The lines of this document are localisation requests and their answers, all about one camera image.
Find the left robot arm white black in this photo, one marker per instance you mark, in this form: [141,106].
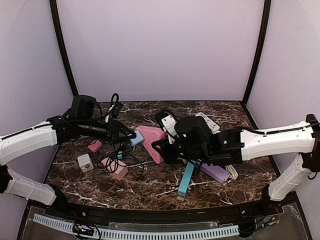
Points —
[77,121]

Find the small teal adapter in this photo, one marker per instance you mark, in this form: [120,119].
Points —
[119,155]

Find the purple power strip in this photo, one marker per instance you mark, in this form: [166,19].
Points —
[216,172]

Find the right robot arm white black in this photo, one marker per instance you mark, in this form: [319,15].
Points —
[191,139]

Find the pink power strip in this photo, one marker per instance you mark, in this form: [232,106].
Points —
[151,135]

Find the pink plug adapter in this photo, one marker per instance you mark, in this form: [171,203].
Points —
[94,146]

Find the left black frame post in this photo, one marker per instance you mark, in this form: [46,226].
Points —
[62,47]

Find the pink cube socket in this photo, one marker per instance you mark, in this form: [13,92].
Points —
[117,172]

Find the black frame post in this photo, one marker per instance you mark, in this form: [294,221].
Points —
[62,47]
[258,51]

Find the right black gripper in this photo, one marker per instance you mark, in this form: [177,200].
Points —
[166,149]

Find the teal power strip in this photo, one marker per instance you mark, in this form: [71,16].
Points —
[192,168]

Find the white slotted cable duct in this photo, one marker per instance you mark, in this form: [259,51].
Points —
[102,233]

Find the right black frame post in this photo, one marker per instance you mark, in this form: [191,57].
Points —
[258,51]

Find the white cube socket adapter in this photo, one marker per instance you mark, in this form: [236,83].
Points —
[85,163]

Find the small circuit board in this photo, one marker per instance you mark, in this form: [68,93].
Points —
[82,229]

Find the light blue adapter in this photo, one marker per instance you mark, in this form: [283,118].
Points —
[137,140]

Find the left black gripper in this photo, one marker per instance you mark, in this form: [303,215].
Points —
[113,129]

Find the white power strip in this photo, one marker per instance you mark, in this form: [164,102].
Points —
[214,127]

